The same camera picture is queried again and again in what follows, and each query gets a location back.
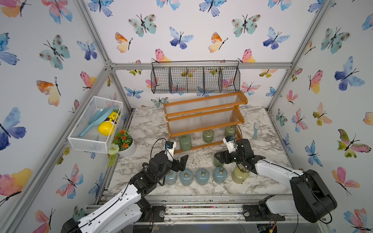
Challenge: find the small green canister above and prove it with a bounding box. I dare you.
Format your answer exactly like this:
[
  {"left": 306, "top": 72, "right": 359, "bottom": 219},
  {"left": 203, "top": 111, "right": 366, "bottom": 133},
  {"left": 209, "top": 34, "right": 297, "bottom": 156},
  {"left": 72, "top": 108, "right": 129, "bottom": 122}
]
[
  {"left": 203, "top": 130, "right": 214, "bottom": 143},
  {"left": 224, "top": 125, "right": 236, "bottom": 137}
]

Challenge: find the yellow mustard bottle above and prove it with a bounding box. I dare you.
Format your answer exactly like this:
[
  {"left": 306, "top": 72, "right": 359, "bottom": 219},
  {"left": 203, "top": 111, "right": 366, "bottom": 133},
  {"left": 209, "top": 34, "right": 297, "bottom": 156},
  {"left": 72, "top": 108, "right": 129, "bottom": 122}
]
[{"left": 98, "top": 111, "right": 119, "bottom": 136}]

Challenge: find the potted orange flower plant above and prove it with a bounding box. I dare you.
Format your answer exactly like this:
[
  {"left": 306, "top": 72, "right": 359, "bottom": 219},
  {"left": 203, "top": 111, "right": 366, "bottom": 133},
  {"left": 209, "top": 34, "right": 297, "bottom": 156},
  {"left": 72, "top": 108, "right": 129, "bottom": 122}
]
[{"left": 107, "top": 129, "right": 136, "bottom": 168}]

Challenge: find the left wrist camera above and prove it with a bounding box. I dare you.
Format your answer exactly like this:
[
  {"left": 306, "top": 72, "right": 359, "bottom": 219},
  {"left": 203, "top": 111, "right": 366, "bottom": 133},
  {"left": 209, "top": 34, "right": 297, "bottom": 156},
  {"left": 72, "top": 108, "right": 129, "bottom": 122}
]
[{"left": 165, "top": 141, "right": 176, "bottom": 162}]

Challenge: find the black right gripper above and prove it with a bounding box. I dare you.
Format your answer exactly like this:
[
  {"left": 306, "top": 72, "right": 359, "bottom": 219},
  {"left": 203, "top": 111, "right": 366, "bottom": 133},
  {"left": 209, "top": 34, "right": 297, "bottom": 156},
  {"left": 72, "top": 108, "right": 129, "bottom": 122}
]
[{"left": 213, "top": 148, "right": 245, "bottom": 165}]

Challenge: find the orange wooden three-tier shelf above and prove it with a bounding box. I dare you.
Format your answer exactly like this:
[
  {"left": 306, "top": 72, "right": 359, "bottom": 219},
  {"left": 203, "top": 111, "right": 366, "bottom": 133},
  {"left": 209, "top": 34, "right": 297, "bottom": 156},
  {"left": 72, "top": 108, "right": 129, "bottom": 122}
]
[{"left": 164, "top": 91, "right": 248, "bottom": 143}]

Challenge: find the white mesh wall basket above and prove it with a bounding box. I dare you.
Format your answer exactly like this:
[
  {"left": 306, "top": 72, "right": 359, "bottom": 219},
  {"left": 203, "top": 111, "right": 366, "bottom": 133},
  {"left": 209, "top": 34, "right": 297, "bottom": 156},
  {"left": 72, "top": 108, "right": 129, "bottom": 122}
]
[{"left": 68, "top": 96, "right": 123, "bottom": 153}]

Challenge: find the yellow-green canister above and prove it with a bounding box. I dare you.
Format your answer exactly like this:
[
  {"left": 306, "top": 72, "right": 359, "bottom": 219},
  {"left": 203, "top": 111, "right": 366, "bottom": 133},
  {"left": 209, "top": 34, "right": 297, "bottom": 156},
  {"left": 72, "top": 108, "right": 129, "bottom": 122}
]
[{"left": 232, "top": 167, "right": 250, "bottom": 184}]

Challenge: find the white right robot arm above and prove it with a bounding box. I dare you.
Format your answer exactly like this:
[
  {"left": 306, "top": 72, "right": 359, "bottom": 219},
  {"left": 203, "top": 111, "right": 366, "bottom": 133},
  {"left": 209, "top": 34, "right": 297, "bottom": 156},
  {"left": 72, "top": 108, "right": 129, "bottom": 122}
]
[{"left": 214, "top": 138, "right": 338, "bottom": 223}]

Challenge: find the black wire wall basket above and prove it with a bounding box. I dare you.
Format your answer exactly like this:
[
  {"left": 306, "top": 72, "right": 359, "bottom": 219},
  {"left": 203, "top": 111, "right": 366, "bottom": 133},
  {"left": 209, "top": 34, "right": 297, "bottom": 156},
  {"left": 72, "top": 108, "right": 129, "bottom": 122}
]
[{"left": 149, "top": 60, "right": 241, "bottom": 95}]

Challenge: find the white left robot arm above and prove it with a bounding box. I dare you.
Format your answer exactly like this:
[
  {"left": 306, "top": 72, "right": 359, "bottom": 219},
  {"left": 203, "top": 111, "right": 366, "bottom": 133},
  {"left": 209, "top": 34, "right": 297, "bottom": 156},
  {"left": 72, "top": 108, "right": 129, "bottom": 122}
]
[{"left": 61, "top": 150, "right": 188, "bottom": 233}]

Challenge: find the light blue dustpan scoop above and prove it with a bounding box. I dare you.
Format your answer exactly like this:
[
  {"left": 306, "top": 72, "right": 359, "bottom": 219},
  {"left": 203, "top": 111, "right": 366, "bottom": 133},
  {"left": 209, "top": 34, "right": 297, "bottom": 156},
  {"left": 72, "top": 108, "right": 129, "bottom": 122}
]
[{"left": 79, "top": 106, "right": 114, "bottom": 137}]

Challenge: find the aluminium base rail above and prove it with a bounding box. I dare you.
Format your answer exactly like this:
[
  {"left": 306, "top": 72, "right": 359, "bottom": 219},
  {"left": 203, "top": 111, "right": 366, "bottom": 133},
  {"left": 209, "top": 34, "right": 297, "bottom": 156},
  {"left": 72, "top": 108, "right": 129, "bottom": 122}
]
[{"left": 81, "top": 193, "right": 330, "bottom": 226}]

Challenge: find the blue canister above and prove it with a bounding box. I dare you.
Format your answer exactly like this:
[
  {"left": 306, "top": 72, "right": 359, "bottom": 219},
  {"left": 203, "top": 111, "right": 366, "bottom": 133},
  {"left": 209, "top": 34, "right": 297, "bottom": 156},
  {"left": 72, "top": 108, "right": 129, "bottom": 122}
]
[
  {"left": 165, "top": 170, "right": 178, "bottom": 185},
  {"left": 213, "top": 167, "right": 228, "bottom": 183},
  {"left": 179, "top": 169, "right": 194, "bottom": 186},
  {"left": 196, "top": 168, "right": 210, "bottom": 185}
]

